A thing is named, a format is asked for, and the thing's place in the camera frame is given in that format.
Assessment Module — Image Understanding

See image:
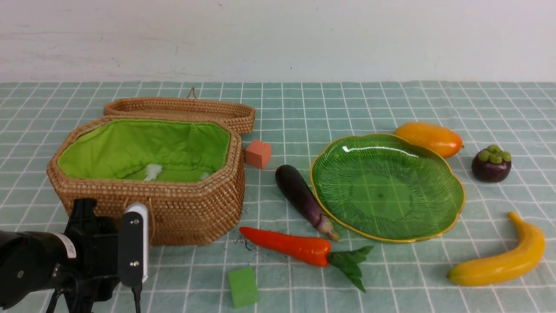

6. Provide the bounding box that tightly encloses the orange plastic carrot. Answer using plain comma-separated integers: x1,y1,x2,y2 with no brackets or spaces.
239,226,374,293

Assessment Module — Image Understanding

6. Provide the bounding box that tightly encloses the woven wicker basket green lining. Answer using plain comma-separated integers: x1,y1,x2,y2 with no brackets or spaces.
46,114,245,246

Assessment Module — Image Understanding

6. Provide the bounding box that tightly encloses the yellow plastic banana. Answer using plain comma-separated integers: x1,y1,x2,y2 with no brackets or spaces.
447,212,546,286

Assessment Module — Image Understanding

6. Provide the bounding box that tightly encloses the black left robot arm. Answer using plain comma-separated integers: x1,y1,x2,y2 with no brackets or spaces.
0,198,119,313

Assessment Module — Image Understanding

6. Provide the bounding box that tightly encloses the green foam cube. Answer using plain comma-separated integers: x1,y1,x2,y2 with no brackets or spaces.
228,267,259,308

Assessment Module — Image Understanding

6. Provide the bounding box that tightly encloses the green glass leaf plate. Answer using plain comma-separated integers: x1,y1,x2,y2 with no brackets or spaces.
310,133,466,243

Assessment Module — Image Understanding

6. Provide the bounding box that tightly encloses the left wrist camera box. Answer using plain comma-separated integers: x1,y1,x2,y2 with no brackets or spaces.
117,203,149,290

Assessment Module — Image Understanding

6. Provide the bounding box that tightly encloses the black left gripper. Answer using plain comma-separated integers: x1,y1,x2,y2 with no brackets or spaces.
47,199,119,313

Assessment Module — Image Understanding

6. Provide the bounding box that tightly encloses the orange yellow plastic mango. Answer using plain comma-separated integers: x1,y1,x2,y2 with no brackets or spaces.
394,121,464,159

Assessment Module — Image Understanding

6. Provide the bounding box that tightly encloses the orange foam cube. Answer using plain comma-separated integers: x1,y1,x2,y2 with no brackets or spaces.
245,139,272,169

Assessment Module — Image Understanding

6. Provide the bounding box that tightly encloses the purple plastic eggplant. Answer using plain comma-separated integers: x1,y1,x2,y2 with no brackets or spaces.
275,164,340,241

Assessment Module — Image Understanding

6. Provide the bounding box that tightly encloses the dark purple plastic mangosteen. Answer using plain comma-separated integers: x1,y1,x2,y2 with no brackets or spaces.
471,144,512,183

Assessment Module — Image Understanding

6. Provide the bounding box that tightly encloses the woven wicker basket lid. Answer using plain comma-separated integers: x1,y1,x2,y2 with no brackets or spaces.
103,97,256,134

